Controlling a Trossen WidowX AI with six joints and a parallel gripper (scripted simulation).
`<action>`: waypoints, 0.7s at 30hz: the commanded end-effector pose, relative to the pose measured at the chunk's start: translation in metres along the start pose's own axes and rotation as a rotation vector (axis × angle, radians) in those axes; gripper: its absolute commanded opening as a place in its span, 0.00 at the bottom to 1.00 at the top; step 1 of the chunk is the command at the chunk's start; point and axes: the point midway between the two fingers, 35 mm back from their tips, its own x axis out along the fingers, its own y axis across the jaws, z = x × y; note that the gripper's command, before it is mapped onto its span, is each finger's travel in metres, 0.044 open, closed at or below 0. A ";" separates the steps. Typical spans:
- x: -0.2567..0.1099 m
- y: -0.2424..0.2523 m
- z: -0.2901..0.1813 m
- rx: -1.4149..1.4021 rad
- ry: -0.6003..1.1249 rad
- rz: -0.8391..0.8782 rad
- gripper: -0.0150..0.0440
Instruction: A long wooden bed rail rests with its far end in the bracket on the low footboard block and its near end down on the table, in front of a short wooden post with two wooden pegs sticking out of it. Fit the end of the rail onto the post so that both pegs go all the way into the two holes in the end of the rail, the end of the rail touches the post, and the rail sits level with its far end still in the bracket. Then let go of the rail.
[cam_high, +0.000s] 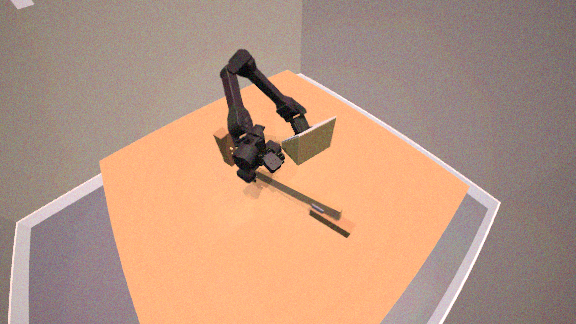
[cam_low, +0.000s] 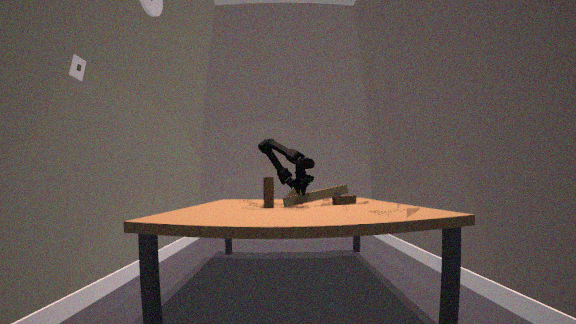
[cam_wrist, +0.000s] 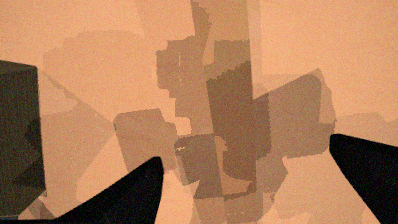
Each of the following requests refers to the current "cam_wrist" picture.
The long brown wooden rail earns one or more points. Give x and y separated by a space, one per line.
223 29

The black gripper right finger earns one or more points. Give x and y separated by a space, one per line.
372 170

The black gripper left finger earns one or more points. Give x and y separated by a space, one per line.
133 199

